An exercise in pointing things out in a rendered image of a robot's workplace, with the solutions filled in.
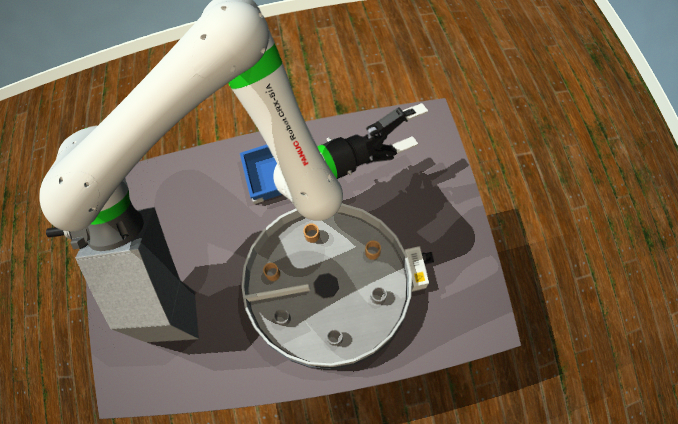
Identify blue open crate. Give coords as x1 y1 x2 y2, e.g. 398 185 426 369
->
240 145 282 204

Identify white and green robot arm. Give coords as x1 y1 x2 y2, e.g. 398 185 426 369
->
40 0 357 251

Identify bronze bushing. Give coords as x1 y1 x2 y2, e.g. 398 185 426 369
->
303 223 320 243
365 240 381 260
263 263 280 281

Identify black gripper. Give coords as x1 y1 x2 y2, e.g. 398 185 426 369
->
345 104 428 167

